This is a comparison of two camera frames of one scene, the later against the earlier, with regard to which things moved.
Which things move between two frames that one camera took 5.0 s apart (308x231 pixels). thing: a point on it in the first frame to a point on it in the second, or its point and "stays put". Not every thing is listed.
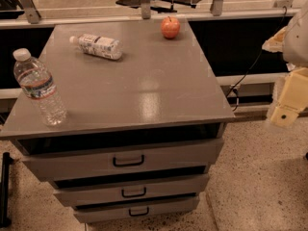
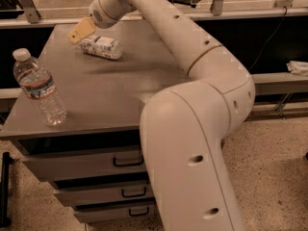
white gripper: (296, 42) to (98, 16)
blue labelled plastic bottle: (103, 47) stays put
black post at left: (7, 160) stays put
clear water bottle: (38, 85) stays put
